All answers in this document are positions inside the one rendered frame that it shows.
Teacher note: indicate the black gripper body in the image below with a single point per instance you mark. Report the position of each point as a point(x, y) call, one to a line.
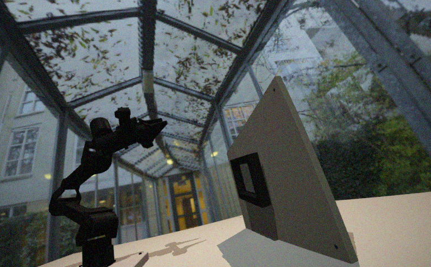
point(139, 134)

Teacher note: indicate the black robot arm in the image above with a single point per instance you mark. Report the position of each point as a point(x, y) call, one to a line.
point(98, 221)

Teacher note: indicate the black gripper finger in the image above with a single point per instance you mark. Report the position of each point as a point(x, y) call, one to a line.
point(150, 121)
point(155, 128)

